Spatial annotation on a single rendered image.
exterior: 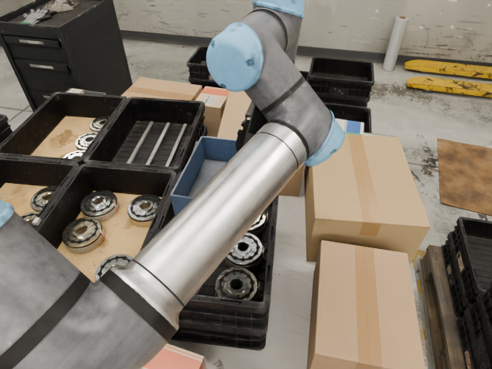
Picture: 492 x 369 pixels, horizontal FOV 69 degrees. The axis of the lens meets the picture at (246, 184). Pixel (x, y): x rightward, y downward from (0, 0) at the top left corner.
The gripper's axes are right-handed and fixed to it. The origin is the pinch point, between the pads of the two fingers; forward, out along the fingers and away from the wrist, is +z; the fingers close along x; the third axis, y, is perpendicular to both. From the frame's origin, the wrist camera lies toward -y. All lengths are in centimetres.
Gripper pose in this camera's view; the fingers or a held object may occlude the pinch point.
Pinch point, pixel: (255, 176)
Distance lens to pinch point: 74.0
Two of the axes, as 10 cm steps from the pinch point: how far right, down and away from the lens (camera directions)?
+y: 2.4, -6.6, 7.1
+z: -0.7, 7.1, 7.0
